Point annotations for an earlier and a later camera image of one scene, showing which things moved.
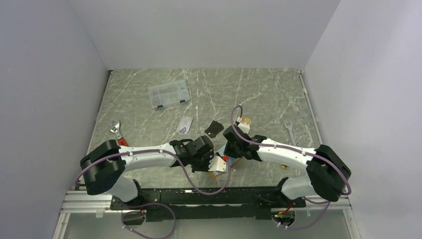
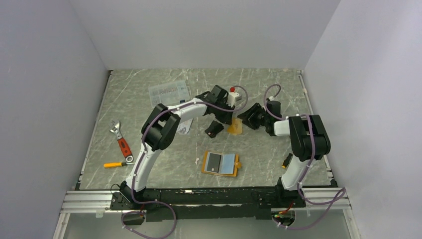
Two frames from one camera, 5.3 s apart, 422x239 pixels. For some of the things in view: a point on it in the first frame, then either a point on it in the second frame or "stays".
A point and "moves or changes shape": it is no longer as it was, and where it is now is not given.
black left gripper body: (201, 163) → (222, 115)
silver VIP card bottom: (185, 125) stays
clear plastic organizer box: (168, 93) stays
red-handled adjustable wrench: (115, 128) stays
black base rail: (196, 203) stays
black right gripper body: (233, 151) → (260, 119)
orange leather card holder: (233, 161) moves or changes shape
